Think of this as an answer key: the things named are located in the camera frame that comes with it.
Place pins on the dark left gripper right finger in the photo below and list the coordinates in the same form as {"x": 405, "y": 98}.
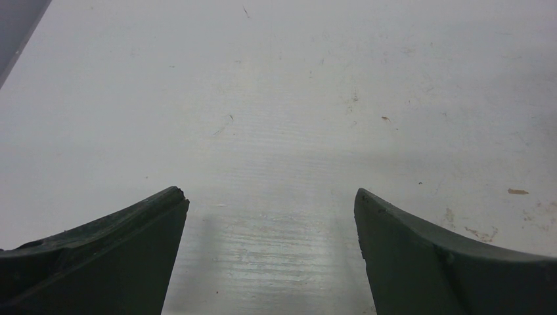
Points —
{"x": 416, "y": 267}

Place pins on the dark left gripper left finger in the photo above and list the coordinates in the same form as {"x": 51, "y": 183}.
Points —
{"x": 118, "y": 264}

